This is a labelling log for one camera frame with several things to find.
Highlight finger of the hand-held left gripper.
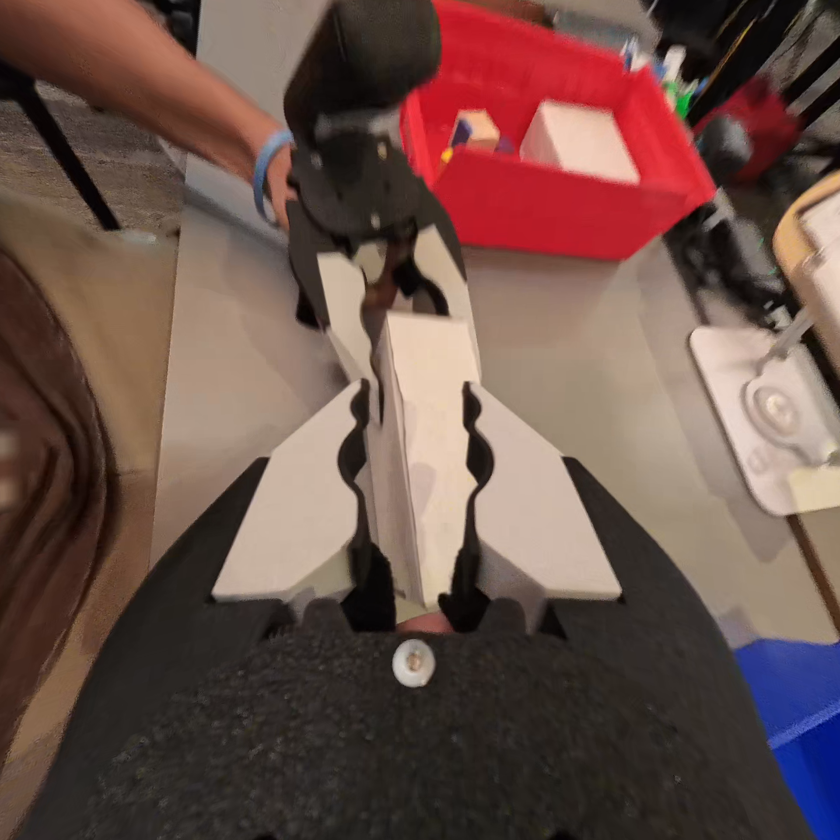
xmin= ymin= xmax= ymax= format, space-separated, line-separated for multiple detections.
xmin=394 ymin=223 xmax=483 ymax=329
xmin=317 ymin=251 xmax=386 ymax=424

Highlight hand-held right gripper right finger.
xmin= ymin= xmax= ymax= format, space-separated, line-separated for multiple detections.
xmin=438 ymin=381 xmax=623 ymax=632

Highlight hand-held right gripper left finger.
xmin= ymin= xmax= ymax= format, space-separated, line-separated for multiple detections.
xmin=210 ymin=379 xmax=398 ymax=631

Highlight white cardboard mailer box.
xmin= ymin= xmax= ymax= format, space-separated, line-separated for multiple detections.
xmin=367 ymin=311 xmax=483 ymax=608
xmin=518 ymin=98 xmax=641 ymax=185

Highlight red plastic bin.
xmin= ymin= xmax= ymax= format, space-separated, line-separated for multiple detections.
xmin=399 ymin=0 xmax=718 ymax=262

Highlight blue wooden block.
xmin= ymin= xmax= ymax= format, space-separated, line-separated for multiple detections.
xmin=451 ymin=108 xmax=501 ymax=153

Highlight blue plastic bin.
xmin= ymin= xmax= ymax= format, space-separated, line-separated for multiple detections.
xmin=734 ymin=638 xmax=840 ymax=840

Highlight person's left forearm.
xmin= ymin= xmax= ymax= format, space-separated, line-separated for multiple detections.
xmin=0 ymin=0 xmax=293 ymax=198

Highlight grey desk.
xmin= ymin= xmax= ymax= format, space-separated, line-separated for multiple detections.
xmin=151 ymin=0 xmax=840 ymax=647

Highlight person's left hand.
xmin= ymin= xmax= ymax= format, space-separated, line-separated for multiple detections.
xmin=266 ymin=147 xmax=299 ymax=231

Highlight blue wristband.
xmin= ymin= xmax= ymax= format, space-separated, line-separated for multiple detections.
xmin=252 ymin=129 xmax=295 ymax=227

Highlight small green object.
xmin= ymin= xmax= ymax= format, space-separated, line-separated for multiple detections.
xmin=659 ymin=75 xmax=697 ymax=122

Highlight wooden display board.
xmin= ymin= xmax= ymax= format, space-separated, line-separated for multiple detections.
xmin=771 ymin=172 xmax=840 ymax=375

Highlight red bag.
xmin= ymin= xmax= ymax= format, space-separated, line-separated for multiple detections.
xmin=696 ymin=75 xmax=802 ymax=181

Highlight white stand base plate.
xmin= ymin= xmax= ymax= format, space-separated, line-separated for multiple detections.
xmin=688 ymin=325 xmax=840 ymax=517

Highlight black cables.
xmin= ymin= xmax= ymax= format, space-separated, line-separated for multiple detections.
xmin=669 ymin=203 xmax=788 ymax=322

